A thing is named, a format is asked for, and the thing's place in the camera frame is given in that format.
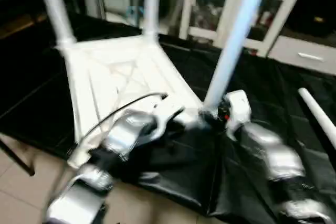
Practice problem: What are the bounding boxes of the black mat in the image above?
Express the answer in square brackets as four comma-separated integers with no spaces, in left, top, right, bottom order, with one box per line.
[0,12,336,219]

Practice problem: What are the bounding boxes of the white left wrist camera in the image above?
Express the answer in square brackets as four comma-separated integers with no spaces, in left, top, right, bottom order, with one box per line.
[152,95,185,130]

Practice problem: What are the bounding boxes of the light blue stand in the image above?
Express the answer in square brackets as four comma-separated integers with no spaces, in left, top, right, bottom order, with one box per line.
[126,4,145,20]

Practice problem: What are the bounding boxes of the white drawer unit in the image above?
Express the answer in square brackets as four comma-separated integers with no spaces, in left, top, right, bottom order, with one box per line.
[268,35,336,75]

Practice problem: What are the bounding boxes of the white glass door cabinet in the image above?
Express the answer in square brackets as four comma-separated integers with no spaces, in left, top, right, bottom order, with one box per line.
[178,0,303,57]

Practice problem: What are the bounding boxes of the black metal table frame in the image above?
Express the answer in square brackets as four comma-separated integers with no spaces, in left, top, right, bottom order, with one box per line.
[0,137,36,176]

